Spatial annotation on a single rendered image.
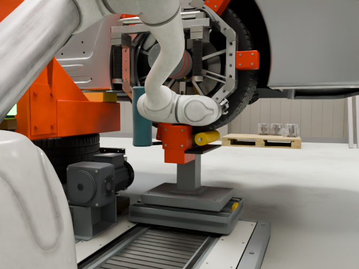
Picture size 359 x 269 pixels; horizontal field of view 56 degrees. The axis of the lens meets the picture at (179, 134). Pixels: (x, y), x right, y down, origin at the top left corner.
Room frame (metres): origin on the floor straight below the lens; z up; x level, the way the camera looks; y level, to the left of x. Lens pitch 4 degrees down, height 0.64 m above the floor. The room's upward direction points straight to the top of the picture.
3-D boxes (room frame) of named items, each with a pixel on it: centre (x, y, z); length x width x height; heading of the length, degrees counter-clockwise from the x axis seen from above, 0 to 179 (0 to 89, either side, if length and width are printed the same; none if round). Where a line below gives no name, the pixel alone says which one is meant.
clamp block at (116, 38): (1.42, 0.24, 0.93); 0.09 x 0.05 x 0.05; 159
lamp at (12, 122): (1.14, 0.58, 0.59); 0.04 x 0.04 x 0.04; 69
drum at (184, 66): (1.49, 0.04, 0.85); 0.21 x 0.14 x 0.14; 159
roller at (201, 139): (1.61, -0.14, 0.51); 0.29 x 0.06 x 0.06; 159
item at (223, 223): (1.72, -0.05, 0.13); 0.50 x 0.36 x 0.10; 69
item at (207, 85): (1.70, -0.05, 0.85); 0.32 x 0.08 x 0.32; 69
